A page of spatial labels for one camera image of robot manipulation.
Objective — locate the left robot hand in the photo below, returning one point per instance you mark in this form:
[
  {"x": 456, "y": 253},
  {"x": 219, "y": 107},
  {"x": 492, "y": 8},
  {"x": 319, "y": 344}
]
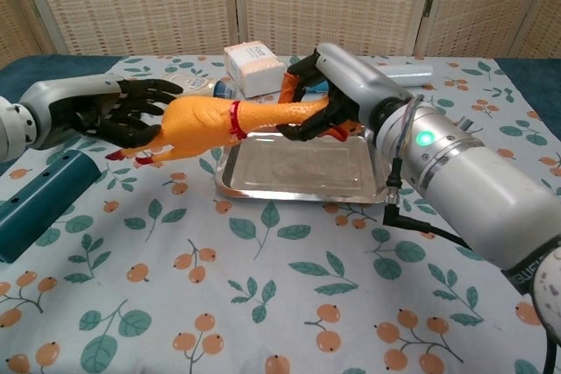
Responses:
[{"x": 74, "y": 98}]

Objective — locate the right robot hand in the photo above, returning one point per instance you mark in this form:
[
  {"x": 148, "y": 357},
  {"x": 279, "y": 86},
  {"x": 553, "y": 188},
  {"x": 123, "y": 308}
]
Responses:
[{"x": 359, "y": 80}]

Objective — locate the yellow rubber chicken toy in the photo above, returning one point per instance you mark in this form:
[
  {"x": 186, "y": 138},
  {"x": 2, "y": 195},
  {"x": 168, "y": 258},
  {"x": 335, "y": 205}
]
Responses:
[{"x": 197, "y": 120}]

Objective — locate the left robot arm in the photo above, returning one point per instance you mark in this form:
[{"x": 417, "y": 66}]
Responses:
[{"x": 13, "y": 129}]

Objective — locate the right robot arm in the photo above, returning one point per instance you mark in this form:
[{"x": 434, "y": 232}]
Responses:
[{"x": 464, "y": 181}]

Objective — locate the silver metal tray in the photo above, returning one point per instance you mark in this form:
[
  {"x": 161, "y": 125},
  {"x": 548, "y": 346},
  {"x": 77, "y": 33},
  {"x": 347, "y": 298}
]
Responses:
[{"x": 298, "y": 177}]

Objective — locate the cream bottle blue cap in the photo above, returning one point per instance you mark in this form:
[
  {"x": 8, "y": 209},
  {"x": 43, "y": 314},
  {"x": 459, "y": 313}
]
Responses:
[{"x": 199, "y": 82}]

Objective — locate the plastic wrap roll blue label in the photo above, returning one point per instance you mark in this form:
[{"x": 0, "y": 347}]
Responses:
[{"x": 407, "y": 74}]

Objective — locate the white cardboard box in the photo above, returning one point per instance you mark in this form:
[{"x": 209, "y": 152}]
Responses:
[{"x": 258, "y": 67}]

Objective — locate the teal curved plastic piece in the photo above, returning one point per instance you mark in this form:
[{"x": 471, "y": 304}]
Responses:
[{"x": 44, "y": 199}]

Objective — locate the floral print tablecloth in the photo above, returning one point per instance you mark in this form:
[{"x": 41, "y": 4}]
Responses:
[{"x": 219, "y": 304}]

